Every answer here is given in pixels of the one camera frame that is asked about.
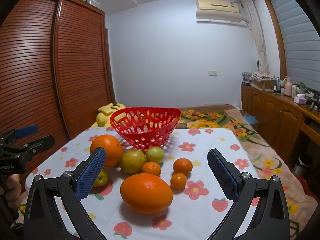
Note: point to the small yellow fruit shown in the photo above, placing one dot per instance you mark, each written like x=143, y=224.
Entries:
x=102, y=179

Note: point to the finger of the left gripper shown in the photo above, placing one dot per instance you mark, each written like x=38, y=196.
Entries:
x=18, y=133
x=37, y=146

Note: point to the brown louvered wardrobe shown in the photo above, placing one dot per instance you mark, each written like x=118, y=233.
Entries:
x=55, y=70

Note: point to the large orange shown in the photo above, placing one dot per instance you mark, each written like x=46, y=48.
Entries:
x=146, y=194
x=111, y=145

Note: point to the white floral tablecloth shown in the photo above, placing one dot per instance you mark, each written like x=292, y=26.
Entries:
x=195, y=211

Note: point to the white wall socket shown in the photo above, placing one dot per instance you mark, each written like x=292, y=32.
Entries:
x=212, y=72

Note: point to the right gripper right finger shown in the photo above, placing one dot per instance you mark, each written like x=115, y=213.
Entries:
x=271, y=217

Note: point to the small tangerine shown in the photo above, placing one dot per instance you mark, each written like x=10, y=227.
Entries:
x=178, y=181

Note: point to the medium tangerine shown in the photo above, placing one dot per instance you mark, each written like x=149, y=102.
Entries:
x=151, y=167

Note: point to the wooden sideboard cabinet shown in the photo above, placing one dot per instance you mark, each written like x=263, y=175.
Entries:
x=290, y=129

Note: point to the red perforated plastic basket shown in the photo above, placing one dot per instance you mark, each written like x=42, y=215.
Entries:
x=145, y=127

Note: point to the left hand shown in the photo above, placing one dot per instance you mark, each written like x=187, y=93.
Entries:
x=13, y=195

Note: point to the beige curtain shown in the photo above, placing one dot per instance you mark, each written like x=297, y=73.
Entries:
x=256, y=28

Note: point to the yellow plush toy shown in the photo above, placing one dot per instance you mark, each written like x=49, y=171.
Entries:
x=104, y=114

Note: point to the pink thermos jug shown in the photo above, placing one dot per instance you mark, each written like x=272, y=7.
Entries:
x=287, y=86

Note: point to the large orange front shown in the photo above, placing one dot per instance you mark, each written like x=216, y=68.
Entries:
x=146, y=194

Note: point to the wall air conditioner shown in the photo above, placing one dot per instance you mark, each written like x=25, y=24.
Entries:
x=218, y=10

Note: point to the floral bed blanket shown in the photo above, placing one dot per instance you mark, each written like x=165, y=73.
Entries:
x=300, y=201

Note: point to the grey window blind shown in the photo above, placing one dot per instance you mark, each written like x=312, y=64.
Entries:
x=301, y=43

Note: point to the large yellow-green citrus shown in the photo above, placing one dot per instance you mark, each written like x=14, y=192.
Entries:
x=132, y=161

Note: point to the cardboard box with cloths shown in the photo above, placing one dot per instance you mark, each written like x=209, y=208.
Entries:
x=263, y=80

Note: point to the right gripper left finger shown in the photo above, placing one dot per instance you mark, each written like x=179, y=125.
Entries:
x=42, y=219

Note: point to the round green fruit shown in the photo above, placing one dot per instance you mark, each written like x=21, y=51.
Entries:
x=155, y=154

